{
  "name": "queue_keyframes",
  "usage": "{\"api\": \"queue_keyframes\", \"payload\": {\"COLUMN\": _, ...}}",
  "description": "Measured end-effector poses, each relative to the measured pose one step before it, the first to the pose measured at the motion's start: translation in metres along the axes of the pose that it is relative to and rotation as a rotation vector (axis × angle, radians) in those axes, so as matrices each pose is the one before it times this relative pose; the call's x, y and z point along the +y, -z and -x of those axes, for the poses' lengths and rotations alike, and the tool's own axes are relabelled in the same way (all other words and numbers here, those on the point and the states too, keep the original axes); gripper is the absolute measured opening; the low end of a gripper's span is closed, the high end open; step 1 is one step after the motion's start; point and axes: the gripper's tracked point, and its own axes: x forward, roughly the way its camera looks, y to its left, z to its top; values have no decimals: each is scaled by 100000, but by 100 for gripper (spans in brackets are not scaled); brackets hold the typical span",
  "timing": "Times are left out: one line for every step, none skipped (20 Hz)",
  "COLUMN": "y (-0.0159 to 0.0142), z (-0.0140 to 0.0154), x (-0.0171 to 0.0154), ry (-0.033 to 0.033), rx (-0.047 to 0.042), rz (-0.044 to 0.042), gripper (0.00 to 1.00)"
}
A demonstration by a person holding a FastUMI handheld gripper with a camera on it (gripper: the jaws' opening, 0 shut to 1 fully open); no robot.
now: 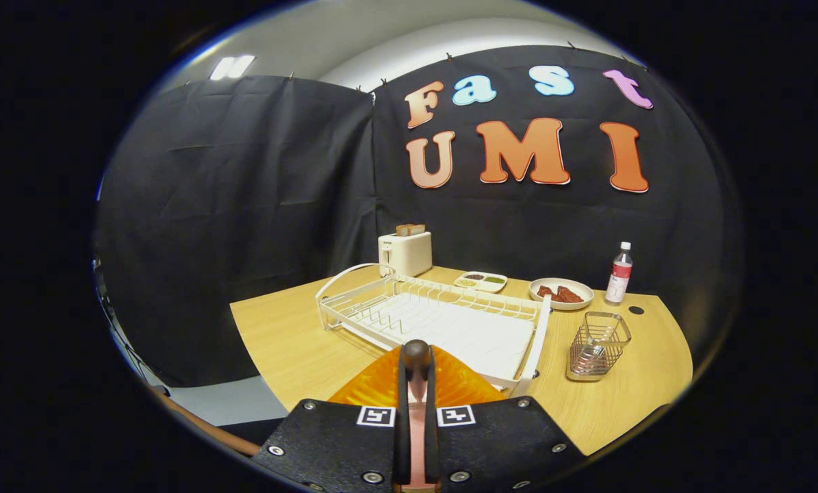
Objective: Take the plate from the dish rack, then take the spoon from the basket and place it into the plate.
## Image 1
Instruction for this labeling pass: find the white wire dish rack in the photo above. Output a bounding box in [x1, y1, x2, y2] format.
[314, 262, 552, 399]

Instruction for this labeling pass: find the white shallow plate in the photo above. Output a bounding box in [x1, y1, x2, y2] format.
[528, 277, 596, 312]

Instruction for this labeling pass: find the brown curved bar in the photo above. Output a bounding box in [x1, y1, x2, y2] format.
[149, 384, 263, 458]

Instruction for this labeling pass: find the black backdrop cloth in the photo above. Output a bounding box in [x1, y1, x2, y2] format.
[94, 44, 746, 388]

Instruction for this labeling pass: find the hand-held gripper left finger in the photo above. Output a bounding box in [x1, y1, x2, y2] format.
[254, 346, 413, 493]

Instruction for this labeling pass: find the ceiling light panel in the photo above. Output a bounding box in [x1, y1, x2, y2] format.
[208, 54, 257, 81]

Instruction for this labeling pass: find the pink plate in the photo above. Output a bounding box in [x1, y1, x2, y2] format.
[409, 401, 426, 488]

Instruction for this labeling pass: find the white toaster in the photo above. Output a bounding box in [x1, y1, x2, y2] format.
[377, 231, 434, 279]

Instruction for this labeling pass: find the white divided spice dish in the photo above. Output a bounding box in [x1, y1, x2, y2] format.
[453, 270, 509, 294]

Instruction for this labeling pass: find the spoon with dark handle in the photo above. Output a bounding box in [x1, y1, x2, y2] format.
[401, 338, 433, 402]

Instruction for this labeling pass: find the metal wire basket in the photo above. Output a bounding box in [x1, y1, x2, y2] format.
[565, 311, 633, 383]

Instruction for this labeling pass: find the clear bottle with red label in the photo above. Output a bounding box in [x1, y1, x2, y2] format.
[604, 240, 635, 306]

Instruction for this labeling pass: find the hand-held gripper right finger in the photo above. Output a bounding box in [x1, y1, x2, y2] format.
[419, 345, 585, 491]

